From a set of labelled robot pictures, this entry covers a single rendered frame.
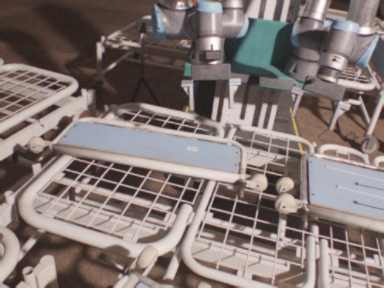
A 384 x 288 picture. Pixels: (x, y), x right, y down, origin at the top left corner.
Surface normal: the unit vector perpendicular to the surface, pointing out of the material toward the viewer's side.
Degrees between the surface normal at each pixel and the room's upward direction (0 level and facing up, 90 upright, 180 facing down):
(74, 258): 0
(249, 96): 90
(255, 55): 90
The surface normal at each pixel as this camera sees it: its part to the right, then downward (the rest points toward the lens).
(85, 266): 0.10, -0.85
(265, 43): -0.12, 0.50
